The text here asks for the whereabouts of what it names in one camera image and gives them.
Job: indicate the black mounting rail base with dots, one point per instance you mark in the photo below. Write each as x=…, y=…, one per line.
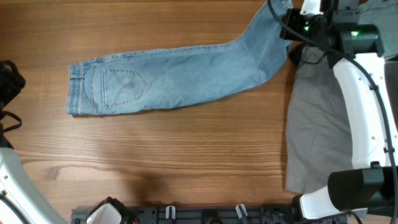
x=265, y=214

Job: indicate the light teal shirt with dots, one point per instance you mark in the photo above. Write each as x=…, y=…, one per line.
x=383, y=14

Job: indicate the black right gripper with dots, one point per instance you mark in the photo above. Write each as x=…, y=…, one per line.
x=293, y=16

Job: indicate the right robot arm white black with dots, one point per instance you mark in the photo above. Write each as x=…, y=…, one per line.
x=354, y=52

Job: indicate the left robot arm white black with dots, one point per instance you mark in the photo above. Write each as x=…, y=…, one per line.
x=18, y=193

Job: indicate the grey shorts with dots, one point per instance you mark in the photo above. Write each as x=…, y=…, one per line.
x=318, y=134

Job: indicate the light blue denim jeans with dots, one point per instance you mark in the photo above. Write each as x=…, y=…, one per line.
x=169, y=78

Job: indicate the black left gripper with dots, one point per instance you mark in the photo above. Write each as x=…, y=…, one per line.
x=10, y=83

